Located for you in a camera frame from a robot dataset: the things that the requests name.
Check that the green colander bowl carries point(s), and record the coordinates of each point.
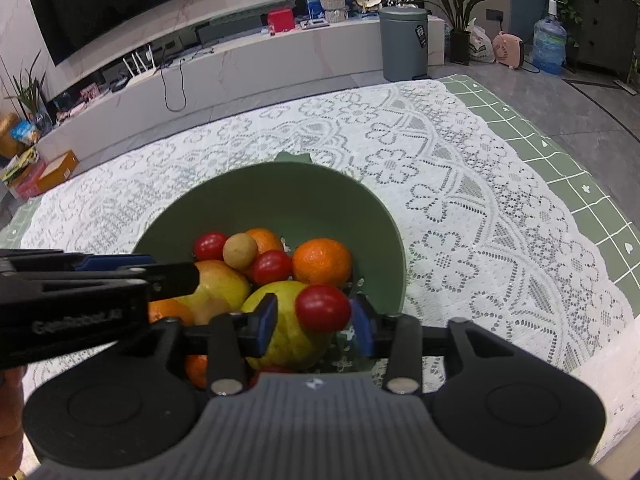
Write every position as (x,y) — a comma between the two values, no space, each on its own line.
(300,200)

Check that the person's left hand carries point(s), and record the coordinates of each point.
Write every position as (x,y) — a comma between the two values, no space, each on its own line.
(10,410)

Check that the red cherry tomato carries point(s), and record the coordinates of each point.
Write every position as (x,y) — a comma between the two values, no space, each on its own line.
(210,246)
(323,307)
(270,267)

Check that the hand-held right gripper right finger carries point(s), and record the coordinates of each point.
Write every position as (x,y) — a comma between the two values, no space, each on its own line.
(362,327)

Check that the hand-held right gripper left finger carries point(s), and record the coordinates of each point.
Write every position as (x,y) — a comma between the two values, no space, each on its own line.
(265,322)

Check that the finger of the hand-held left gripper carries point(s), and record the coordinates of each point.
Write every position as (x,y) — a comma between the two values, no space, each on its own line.
(115,261)
(175,280)

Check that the dark green drawer cabinet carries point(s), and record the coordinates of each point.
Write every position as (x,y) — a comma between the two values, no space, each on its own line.
(605,25)

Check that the green checked tablecloth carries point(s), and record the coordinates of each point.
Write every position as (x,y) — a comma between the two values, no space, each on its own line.
(575,170)

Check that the grey pedal trash bin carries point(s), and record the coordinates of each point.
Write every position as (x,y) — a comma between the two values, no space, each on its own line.
(402,45)

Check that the white plastic bag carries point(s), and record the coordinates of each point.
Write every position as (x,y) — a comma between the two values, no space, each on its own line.
(481,47)

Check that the white woven basket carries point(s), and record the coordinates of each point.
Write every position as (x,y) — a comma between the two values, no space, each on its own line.
(334,10)

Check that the red box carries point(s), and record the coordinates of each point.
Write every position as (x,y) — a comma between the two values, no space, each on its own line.
(280,20)

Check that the yellow-green mango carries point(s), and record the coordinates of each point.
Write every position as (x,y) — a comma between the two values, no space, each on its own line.
(287,332)

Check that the brown bag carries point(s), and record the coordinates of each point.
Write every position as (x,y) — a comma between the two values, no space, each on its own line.
(9,137)

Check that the long-leaf potted plant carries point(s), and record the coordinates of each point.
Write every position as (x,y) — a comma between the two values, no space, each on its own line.
(459,42)

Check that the white router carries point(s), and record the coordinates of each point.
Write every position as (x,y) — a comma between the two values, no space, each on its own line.
(142,76)

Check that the red-green mango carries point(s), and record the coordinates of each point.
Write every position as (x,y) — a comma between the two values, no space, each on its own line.
(220,290)

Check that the white lace tablecloth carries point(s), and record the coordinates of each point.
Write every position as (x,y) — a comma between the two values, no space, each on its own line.
(450,235)

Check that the black wall television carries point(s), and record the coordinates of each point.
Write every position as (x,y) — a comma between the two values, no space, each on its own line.
(125,0)

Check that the pink pig heater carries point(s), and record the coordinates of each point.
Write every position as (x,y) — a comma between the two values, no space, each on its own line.
(507,50)

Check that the blue snack bag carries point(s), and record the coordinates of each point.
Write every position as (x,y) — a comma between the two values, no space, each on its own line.
(24,131)

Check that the orange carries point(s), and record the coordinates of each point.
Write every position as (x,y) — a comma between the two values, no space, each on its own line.
(267,239)
(322,262)
(170,310)
(197,371)

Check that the orange cardboard box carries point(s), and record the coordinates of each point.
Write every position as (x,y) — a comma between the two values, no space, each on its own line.
(60,170)

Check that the blue water jug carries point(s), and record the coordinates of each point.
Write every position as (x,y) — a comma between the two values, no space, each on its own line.
(549,45)

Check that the white television cabinet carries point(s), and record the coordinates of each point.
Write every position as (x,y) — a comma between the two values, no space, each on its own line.
(275,70)

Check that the spiky potted plant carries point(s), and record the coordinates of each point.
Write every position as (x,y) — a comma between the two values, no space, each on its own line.
(30,95)

